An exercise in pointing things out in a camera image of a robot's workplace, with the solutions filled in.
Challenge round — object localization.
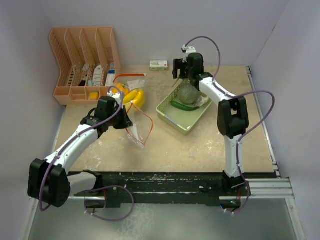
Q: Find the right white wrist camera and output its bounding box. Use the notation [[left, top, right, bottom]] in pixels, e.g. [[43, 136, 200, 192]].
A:
[[181, 45, 197, 63]]

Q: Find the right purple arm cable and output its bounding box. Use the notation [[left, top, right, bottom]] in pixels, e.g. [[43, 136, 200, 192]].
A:
[[184, 36, 277, 181]]

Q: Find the white garlic bulb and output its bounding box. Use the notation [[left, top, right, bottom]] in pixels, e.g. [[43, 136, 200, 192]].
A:
[[194, 93, 210, 108]]

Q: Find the white patterned pouch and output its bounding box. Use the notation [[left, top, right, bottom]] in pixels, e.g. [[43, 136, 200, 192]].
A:
[[92, 65, 103, 86]]

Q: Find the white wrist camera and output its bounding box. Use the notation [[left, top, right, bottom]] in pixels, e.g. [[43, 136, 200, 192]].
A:
[[107, 91, 125, 105], [181, 45, 197, 63]]

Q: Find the green plastic basket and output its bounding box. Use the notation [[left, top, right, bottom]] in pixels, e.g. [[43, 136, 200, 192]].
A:
[[156, 79, 212, 135]]

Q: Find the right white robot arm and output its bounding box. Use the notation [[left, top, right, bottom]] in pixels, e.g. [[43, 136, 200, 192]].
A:
[[172, 53, 249, 196]]

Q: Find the yellow banana bunch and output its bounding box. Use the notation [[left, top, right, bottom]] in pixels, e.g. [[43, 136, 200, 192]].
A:
[[116, 83, 146, 109]]

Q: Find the green cucumber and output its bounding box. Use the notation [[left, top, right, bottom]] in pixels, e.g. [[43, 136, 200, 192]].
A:
[[170, 101, 200, 112]]

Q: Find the clear orange-zip bag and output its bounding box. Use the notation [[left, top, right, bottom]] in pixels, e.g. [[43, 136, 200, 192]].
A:
[[113, 73, 147, 91], [126, 101, 154, 149]]

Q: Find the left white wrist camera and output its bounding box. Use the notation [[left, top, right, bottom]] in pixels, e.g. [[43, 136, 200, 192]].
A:
[[107, 91, 125, 105]]

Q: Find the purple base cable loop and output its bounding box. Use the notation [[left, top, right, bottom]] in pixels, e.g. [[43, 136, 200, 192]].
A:
[[83, 187, 136, 224]]

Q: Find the black white item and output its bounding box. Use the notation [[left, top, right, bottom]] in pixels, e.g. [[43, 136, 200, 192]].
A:
[[78, 63, 88, 87]]

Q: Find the aluminium frame rail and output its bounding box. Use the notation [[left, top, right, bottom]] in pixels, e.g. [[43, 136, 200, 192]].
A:
[[244, 66, 306, 240]]

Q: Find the green netted melon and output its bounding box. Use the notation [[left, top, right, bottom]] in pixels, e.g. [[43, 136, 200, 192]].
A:
[[177, 84, 200, 105]]

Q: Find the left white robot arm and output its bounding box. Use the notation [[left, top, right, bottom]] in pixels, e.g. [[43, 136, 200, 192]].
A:
[[27, 93, 133, 211]]

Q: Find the pink desk file organizer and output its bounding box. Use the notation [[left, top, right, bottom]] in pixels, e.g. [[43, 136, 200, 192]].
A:
[[49, 27, 122, 106]]

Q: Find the white blue packet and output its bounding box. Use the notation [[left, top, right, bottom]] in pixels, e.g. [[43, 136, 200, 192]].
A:
[[105, 62, 116, 86]]

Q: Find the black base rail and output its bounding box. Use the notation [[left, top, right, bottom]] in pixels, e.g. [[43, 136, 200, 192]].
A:
[[77, 171, 251, 208]]

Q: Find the small green white box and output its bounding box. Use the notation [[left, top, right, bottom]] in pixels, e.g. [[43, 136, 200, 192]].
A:
[[149, 60, 168, 71]]

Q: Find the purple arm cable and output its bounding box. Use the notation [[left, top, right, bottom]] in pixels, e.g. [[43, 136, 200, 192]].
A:
[[184, 36, 277, 181], [38, 86, 126, 212]]

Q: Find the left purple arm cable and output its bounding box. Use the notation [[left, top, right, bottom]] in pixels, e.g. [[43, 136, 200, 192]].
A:
[[38, 86, 126, 212]]

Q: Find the yellow small box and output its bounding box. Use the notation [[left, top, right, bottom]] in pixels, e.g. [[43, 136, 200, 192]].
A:
[[89, 92, 100, 100]]

